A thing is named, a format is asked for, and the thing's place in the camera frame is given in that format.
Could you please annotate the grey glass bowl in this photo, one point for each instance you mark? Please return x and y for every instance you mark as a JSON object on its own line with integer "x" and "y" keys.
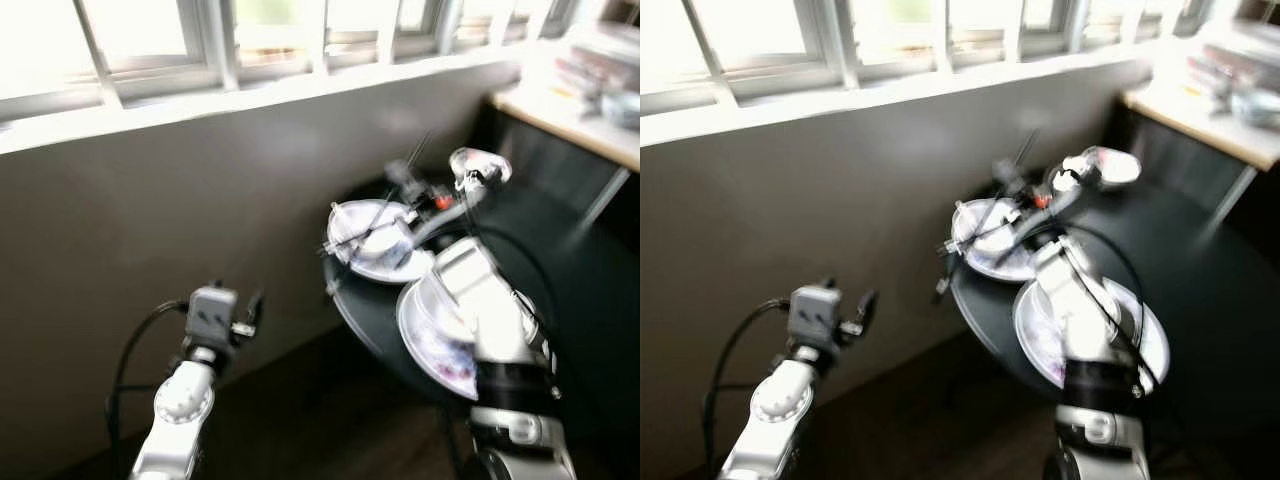
{"x": 1258, "y": 106}
{"x": 622, "y": 108}

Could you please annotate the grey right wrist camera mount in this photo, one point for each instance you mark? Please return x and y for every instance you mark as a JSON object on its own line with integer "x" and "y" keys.
{"x": 465, "y": 270}
{"x": 1062, "y": 268}

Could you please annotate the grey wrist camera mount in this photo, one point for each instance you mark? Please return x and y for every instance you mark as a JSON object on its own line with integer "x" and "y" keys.
{"x": 815, "y": 315}
{"x": 465, "y": 270}
{"x": 212, "y": 315}
{"x": 1062, "y": 268}

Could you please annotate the black round table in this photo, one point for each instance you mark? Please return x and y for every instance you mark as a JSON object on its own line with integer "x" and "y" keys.
{"x": 1220, "y": 300}
{"x": 580, "y": 300}

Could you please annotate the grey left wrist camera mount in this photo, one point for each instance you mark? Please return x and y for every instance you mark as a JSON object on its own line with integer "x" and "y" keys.
{"x": 815, "y": 315}
{"x": 212, "y": 315}

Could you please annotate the wooden top desk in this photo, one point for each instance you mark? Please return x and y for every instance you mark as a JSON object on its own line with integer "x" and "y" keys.
{"x": 1190, "y": 120}
{"x": 560, "y": 125}

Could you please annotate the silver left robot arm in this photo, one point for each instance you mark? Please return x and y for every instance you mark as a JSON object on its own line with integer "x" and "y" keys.
{"x": 185, "y": 400}
{"x": 780, "y": 400}

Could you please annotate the stack of colourful packages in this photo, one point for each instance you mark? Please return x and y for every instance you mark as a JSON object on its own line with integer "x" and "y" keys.
{"x": 600, "y": 65}
{"x": 1230, "y": 60}

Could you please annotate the white plate with purple print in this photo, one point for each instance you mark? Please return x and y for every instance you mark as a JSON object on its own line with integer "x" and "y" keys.
{"x": 1040, "y": 340}
{"x": 430, "y": 340}

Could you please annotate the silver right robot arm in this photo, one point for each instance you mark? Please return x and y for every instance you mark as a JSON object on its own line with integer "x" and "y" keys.
{"x": 500, "y": 340}
{"x": 1090, "y": 350}

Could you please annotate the white plate with blue print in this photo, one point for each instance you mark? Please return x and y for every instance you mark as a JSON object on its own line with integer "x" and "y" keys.
{"x": 365, "y": 250}
{"x": 985, "y": 250}

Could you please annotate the white patterned bowl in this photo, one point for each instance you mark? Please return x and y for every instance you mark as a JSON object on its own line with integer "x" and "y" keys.
{"x": 1115, "y": 163}
{"x": 490, "y": 160}

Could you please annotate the black chopstick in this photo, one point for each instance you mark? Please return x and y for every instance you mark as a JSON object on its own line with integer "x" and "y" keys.
{"x": 975, "y": 238}
{"x": 418, "y": 152}
{"x": 1025, "y": 150}
{"x": 360, "y": 238}

